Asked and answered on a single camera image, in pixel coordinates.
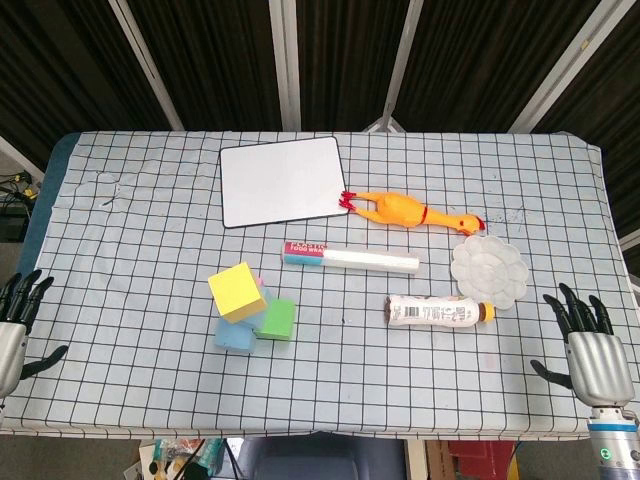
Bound bundle of cables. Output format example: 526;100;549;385
0;168;45;217

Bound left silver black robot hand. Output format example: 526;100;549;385
0;268;70;399

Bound white flower paint palette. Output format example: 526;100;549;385
451;234;530;311

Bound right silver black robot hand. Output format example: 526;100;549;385
529;282;637;407

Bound plastic food wrap box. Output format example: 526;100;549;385
282;240;421;276

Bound white frame pole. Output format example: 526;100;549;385
363;0;427;133
268;0;302;132
107;0;186;132
507;0;622;134

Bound green foam cube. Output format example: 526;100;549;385
252;296;297;344

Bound checkered white tablecloth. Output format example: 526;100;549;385
0;130;640;441

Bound yellow foam cube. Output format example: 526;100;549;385
207;261;268;324

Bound white bottle with orange cap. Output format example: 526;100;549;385
384;293;497;330

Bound colourful snack bags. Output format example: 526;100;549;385
138;438;227;480

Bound white board with black rim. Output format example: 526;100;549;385
219;135;350;230

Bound red box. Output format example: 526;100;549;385
447;439;521;480

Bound yellow rubber chicken toy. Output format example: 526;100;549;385
339;189;487;236

